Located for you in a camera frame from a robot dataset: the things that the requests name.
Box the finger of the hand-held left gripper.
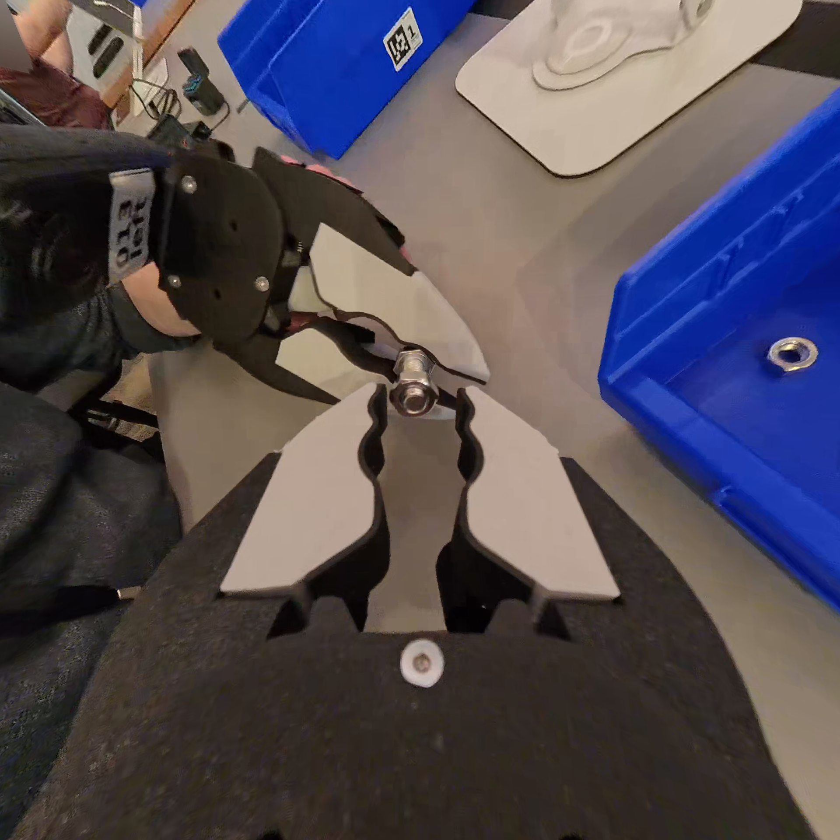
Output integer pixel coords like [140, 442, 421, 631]
[274, 318, 398, 403]
[289, 223, 492, 385]

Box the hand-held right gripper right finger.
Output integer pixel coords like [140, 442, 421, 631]
[435, 386, 622, 634]

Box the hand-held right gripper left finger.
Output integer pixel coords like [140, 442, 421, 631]
[218, 383, 391, 634]

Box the silver hex bolt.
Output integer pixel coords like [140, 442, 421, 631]
[395, 348, 437, 414]

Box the silver hex nut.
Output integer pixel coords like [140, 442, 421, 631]
[768, 336, 820, 376]
[390, 377, 439, 419]

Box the blue bin with square label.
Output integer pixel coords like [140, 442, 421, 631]
[218, 0, 476, 160]

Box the blue plastic bin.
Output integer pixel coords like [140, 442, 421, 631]
[598, 85, 840, 614]

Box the person's left forearm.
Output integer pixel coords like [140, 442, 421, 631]
[0, 266, 201, 395]

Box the person's left hand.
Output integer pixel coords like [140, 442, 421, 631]
[281, 155, 364, 195]

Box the black device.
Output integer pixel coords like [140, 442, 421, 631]
[177, 47, 228, 118]

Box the wooden desk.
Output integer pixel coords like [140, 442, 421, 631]
[66, 0, 198, 126]

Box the white metal stand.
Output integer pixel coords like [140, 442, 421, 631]
[456, 0, 805, 178]

